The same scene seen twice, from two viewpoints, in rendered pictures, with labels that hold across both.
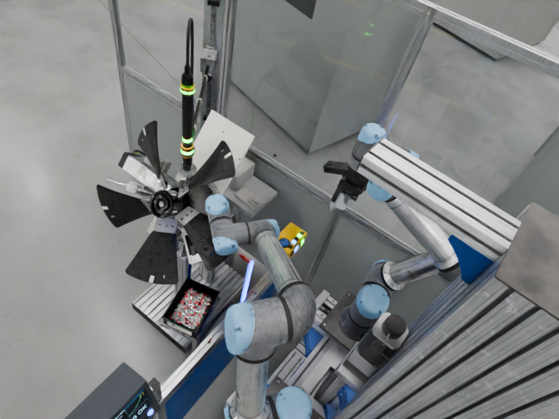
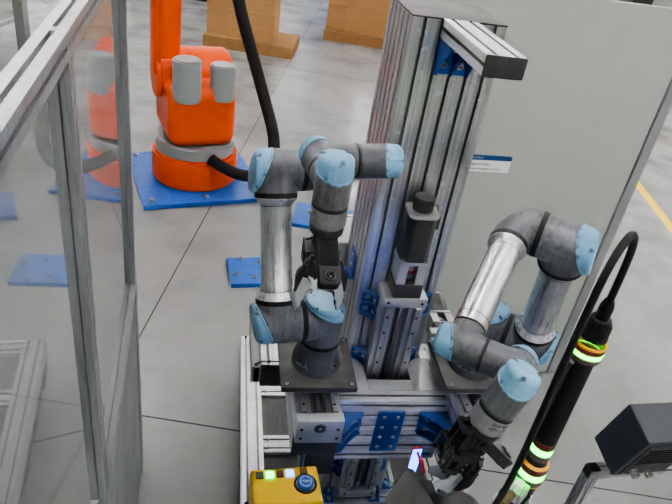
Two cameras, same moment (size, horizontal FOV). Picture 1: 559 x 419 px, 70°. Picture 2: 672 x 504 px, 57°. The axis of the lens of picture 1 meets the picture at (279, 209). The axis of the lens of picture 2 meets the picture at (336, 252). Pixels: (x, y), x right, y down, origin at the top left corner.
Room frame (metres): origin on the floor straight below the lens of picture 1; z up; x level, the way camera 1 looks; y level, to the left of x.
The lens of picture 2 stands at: (1.73, 0.66, 2.31)
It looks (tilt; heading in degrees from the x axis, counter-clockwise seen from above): 32 degrees down; 230
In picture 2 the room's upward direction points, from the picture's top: 9 degrees clockwise
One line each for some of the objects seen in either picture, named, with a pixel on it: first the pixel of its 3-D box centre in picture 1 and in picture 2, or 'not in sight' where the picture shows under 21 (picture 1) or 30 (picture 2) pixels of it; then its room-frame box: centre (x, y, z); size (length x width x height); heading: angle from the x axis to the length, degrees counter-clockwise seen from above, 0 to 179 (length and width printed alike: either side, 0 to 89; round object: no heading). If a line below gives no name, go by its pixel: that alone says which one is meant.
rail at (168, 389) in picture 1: (230, 322); not in sight; (0.79, 0.08, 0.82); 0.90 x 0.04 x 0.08; 156
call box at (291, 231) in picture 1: (287, 243); (284, 498); (1.15, -0.08, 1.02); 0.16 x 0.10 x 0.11; 156
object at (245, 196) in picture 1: (248, 199); not in sight; (1.49, 0.18, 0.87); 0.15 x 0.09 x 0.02; 60
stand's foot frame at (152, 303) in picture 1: (192, 293); not in sight; (1.26, 0.41, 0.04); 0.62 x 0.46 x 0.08; 156
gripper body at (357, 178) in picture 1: (354, 179); (322, 247); (1.03, -0.22, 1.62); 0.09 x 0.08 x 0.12; 66
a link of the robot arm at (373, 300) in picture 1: (370, 303); (321, 317); (0.83, -0.43, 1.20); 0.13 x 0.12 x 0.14; 162
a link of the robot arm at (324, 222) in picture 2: (360, 160); (326, 215); (1.04, -0.21, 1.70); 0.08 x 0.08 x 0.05
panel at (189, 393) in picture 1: (224, 352); not in sight; (0.79, 0.08, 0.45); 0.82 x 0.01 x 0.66; 156
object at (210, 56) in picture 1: (210, 60); not in sight; (1.64, 0.49, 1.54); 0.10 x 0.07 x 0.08; 11
